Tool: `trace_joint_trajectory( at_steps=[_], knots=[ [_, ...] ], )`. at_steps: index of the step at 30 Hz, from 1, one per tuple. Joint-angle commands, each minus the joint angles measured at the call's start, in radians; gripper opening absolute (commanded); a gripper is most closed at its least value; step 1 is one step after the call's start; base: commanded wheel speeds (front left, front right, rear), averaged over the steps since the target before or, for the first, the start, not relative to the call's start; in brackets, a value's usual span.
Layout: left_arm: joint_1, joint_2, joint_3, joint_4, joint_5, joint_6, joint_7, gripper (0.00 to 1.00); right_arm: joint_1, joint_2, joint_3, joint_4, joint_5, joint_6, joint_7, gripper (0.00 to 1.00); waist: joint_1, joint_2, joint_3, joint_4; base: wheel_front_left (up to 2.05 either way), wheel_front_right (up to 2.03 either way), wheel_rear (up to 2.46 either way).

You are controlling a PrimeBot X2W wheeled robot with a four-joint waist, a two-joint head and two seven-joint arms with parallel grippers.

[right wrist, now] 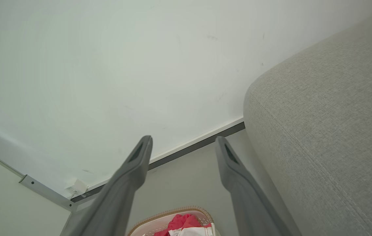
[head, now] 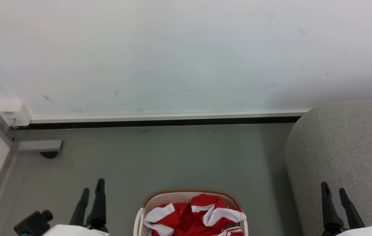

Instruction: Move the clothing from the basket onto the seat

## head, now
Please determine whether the white laundry basket brown rim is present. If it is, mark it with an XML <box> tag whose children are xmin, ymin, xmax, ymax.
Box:
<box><xmin>134</xmin><ymin>189</ymin><xmax>249</xmax><ymax>236</ymax></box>

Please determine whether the white wall socket box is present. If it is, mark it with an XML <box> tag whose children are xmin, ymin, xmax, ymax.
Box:
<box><xmin>0</xmin><ymin>100</ymin><xmax>32</xmax><ymax>128</ymax></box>

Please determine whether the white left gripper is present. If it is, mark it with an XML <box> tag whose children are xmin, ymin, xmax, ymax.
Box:
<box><xmin>43</xmin><ymin>179</ymin><xmax>110</xmax><ymax>236</ymax></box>

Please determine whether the grey fabric sofa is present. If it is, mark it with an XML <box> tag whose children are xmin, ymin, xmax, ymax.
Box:
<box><xmin>284</xmin><ymin>99</ymin><xmax>372</xmax><ymax>236</ymax></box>

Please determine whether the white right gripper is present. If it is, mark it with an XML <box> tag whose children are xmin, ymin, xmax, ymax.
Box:
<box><xmin>320</xmin><ymin>182</ymin><xmax>372</xmax><ymax>236</ymax></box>

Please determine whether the white and black skirting strip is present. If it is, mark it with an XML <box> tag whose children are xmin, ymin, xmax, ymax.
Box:
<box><xmin>19</xmin><ymin>109</ymin><xmax>311</xmax><ymax>130</ymax></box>

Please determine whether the red and white garment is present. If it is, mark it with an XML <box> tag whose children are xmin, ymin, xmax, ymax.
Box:
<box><xmin>143</xmin><ymin>193</ymin><xmax>247</xmax><ymax>236</ymax></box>

